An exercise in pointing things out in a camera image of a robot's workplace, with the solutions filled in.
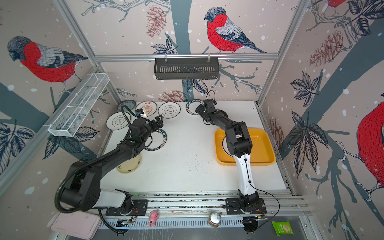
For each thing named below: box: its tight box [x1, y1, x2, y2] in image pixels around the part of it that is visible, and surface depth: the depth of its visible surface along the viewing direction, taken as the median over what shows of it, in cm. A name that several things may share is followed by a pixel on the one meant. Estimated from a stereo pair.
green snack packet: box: [271, 220, 295, 236], surface depth 68 cm
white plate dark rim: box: [106, 111, 131, 131], surface depth 112 cm
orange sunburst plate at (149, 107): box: [135, 100, 158, 117], surface depth 124 cm
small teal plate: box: [117, 100, 136, 111], surface depth 125 cm
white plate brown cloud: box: [158, 102, 181, 119], surface depth 120 cm
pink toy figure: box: [147, 210, 160, 227], surface depth 71 cm
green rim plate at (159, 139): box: [143, 129, 168, 151], surface depth 100 cm
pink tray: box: [47, 211, 102, 240], surface depth 69 cm
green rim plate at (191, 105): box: [185, 99, 204, 116], surface depth 123 cm
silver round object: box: [209, 211, 223, 227], surface depth 64 cm
